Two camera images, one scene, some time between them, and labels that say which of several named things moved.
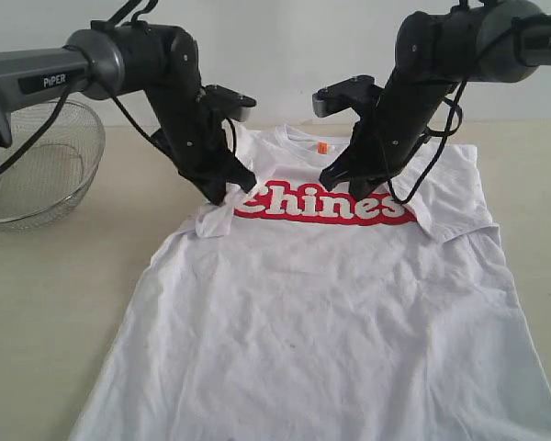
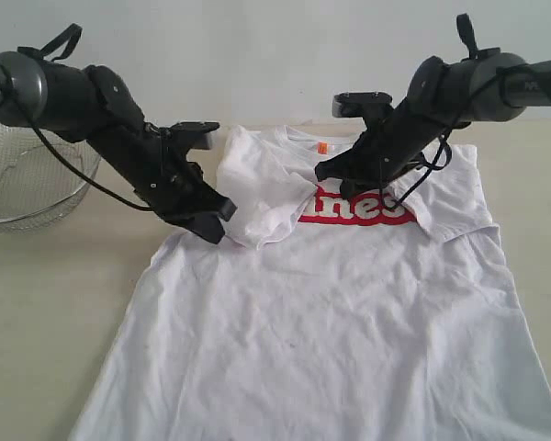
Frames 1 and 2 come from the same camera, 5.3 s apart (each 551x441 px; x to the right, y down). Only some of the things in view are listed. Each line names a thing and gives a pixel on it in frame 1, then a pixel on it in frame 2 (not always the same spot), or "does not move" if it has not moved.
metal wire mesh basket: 50,177 does not move
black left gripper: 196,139 -> 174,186
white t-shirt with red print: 295,312 does not move
